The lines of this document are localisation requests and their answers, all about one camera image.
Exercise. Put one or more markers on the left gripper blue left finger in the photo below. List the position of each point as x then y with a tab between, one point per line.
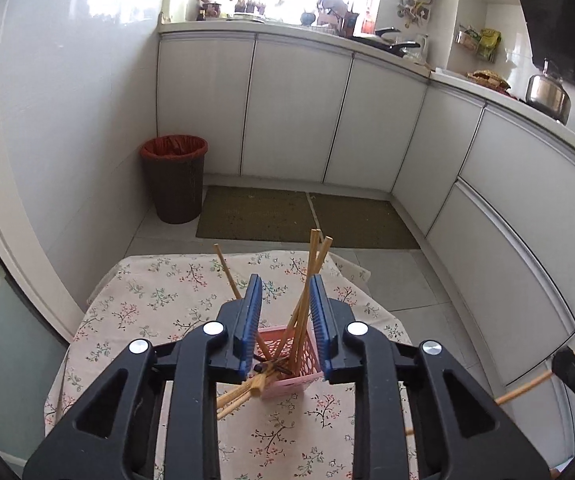
245	331

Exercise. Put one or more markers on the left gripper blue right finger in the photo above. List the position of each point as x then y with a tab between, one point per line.
323	323

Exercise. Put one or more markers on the long wooden chopstick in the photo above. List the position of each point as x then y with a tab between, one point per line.
511	395

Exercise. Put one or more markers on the black chopstick gold band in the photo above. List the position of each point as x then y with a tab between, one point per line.
278	366

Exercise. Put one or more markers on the pink perforated utensil holder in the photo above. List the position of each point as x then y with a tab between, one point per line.
309	370

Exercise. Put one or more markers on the floral tablecloth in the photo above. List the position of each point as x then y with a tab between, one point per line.
135	397

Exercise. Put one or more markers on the right green floor mat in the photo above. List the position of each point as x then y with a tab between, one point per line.
361	223

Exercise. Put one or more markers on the green floor mat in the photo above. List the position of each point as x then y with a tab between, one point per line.
361	223
255	214

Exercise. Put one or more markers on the left green floor mat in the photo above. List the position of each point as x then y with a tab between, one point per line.
255	214

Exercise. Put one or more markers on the brown trash bin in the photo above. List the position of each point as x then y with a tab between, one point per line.
174	168

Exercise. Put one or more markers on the steel kettle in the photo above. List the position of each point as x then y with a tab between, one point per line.
545	92

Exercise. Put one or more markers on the black frying pan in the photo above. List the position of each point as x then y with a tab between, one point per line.
388	40

